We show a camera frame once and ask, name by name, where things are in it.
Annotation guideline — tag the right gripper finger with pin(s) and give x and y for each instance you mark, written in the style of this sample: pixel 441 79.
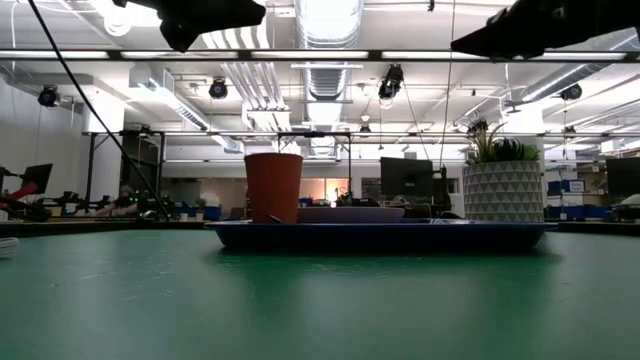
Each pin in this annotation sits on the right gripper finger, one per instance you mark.
pixel 505 40

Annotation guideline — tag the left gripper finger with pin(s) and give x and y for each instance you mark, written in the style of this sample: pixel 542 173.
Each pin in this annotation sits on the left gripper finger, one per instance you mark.
pixel 235 12

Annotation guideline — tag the orange ribbed cup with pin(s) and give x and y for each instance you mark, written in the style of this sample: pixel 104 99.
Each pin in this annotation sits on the orange ribbed cup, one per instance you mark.
pixel 273 187

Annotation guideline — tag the metal spoon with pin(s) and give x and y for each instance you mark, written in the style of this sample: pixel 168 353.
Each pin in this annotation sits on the metal spoon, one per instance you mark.
pixel 275 219

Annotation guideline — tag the pale grey plate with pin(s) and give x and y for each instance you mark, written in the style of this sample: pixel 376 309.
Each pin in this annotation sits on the pale grey plate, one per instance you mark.
pixel 350 215

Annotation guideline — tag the blue plastic tray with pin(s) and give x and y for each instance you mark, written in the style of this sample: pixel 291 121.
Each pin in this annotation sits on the blue plastic tray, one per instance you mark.
pixel 380 237

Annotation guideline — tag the round ceiling lamp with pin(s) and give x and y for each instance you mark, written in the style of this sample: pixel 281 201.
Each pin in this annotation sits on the round ceiling lamp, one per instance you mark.
pixel 118 20

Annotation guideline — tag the long ceiling light strip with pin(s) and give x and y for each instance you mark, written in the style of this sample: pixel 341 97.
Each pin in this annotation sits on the long ceiling light strip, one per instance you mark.
pixel 310 55

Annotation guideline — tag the green potted plant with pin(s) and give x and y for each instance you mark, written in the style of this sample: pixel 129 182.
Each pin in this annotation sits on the green potted plant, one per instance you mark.
pixel 505 150

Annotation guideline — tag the grey triangle-pattern planter pot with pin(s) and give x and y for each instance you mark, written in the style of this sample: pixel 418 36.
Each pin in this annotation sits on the grey triangle-pattern planter pot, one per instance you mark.
pixel 502 192

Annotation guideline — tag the blue storage bins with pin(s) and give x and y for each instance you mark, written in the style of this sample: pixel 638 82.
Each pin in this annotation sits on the blue storage bins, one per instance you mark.
pixel 565 187

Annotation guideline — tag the large black monitor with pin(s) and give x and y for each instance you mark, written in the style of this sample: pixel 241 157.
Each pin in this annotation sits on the large black monitor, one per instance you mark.
pixel 406 177

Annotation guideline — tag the person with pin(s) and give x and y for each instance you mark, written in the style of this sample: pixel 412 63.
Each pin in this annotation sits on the person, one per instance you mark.
pixel 122 200

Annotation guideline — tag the blue storage bin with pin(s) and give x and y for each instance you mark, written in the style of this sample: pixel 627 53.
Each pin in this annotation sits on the blue storage bin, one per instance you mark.
pixel 212 213

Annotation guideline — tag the small black monitor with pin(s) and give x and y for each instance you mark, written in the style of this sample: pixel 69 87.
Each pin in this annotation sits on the small black monitor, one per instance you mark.
pixel 37 177

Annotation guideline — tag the red bar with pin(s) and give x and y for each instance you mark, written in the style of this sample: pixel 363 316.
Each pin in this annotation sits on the red bar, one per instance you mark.
pixel 25 191

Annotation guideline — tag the black ceiling camera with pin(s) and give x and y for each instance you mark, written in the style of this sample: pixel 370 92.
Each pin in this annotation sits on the black ceiling camera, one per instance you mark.
pixel 48 96
pixel 391 82
pixel 218 89
pixel 571 92

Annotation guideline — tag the silver ceiling duct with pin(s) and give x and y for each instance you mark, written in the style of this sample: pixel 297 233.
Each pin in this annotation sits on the silver ceiling duct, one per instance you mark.
pixel 327 80

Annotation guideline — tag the black metal frame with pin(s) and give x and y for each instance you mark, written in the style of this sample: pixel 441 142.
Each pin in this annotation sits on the black metal frame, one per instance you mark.
pixel 90 165

